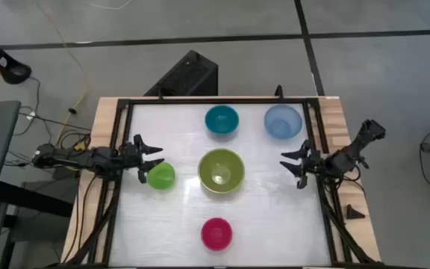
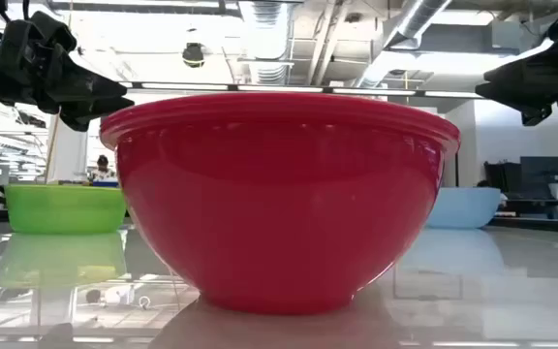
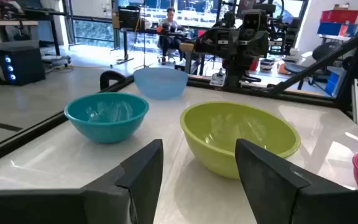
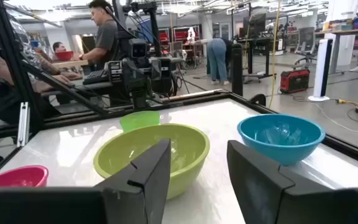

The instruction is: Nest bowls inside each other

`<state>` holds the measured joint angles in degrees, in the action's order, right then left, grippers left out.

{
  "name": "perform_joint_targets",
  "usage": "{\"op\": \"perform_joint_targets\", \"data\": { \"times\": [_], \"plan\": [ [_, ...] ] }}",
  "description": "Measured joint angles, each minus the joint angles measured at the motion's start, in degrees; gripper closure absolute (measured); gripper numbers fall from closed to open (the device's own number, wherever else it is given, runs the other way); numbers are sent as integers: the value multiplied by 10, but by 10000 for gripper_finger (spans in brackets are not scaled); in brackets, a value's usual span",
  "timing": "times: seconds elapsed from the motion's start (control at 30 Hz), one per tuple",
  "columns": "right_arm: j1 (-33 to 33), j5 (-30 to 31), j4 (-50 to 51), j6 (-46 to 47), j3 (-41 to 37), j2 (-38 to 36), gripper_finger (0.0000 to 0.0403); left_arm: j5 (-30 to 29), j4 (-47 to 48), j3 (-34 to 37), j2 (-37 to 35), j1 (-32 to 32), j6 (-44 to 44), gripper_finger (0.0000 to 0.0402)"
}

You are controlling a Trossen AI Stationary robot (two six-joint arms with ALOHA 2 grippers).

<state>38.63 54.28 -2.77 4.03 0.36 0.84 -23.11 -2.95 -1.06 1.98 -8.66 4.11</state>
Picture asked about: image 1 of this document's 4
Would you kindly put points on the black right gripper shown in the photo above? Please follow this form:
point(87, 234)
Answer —
point(316, 162)

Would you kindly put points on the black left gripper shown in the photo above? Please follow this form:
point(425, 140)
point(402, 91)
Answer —
point(131, 158)

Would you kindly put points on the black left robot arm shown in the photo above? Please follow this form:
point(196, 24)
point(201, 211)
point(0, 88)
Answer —
point(69, 158)

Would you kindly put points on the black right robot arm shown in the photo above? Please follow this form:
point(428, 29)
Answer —
point(353, 149)

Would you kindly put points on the small bright green bowl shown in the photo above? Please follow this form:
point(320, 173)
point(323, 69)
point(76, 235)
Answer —
point(161, 176)

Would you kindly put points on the translucent blue plastic bowl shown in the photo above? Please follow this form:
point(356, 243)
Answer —
point(283, 121)

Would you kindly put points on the white table mat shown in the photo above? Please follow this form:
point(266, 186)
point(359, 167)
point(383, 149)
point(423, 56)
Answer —
point(267, 209)

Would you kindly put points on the large olive green bowl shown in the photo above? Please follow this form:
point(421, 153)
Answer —
point(221, 170)

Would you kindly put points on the teal plastic bowl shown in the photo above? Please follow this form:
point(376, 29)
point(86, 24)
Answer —
point(221, 119)

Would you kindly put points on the black box on floor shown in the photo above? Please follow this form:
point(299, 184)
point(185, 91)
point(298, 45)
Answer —
point(189, 76)

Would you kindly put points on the pink plastic bowl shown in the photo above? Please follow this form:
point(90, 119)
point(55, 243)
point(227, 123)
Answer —
point(216, 234)

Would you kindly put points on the black stand base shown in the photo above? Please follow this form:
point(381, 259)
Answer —
point(2, 60)

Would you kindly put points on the small black triangular bracket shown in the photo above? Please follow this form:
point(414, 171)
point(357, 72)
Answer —
point(354, 213)

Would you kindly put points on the black metal table frame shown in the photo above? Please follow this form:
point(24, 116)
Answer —
point(218, 101)

